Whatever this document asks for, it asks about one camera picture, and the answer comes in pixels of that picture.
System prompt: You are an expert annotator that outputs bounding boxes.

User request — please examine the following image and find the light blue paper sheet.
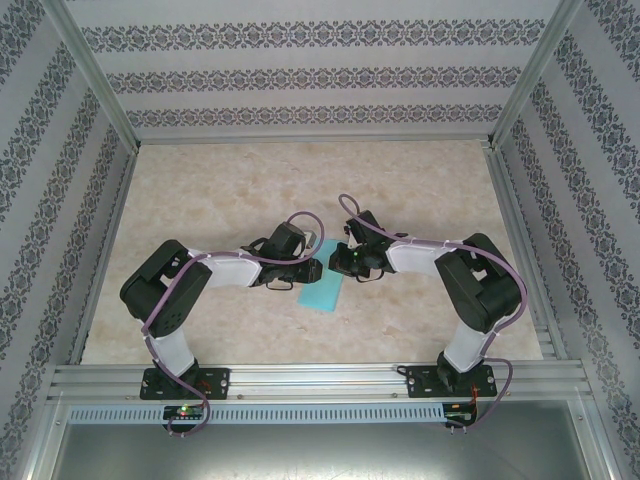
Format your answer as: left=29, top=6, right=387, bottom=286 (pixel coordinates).
left=296, top=238, right=347, bottom=315

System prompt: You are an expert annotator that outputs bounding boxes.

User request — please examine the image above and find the grey metal sheet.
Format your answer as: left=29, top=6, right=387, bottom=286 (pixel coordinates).
left=49, top=422, right=614, bottom=480

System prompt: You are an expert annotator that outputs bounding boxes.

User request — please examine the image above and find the aluminium corner strut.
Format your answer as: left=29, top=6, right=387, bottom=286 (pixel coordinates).
left=17, top=394, right=69, bottom=480
left=567, top=397, right=626, bottom=480

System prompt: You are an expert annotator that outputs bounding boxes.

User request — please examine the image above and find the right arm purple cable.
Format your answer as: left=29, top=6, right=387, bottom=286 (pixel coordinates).
left=338, top=193, right=529, bottom=434

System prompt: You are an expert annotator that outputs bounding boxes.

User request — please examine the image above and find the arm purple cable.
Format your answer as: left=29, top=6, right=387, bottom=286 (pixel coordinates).
left=338, top=193, right=529, bottom=434
left=141, top=210, right=329, bottom=439

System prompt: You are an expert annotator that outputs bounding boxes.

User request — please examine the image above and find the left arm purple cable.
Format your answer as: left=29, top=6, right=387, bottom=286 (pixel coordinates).
left=141, top=210, right=329, bottom=439

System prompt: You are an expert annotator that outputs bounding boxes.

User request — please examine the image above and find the aluminium back rail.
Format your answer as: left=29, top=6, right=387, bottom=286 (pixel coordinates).
left=134, top=133, right=494, bottom=147

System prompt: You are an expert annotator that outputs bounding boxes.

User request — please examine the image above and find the aluminium mounting rail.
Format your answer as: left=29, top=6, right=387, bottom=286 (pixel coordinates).
left=47, top=363, right=589, bottom=404

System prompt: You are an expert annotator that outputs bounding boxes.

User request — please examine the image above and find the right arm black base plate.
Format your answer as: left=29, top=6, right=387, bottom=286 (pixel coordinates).
left=405, top=364, right=499, bottom=400

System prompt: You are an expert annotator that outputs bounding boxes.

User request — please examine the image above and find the slotted grey cable duct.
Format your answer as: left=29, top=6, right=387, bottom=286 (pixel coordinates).
left=67, top=404, right=446, bottom=425

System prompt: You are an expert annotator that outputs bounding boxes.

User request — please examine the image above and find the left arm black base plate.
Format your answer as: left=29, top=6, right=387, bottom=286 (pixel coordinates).
left=139, top=367, right=232, bottom=401

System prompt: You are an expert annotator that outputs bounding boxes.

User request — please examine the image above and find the aluminium side rail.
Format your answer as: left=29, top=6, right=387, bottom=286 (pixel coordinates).
left=482, top=144, right=571, bottom=362
left=67, top=147, right=144, bottom=366

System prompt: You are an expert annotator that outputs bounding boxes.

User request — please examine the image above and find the aluminium frame post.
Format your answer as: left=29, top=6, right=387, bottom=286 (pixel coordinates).
left=47, top=0, right=142, bottom=151
left=487, top=0, right=586, bottom=149

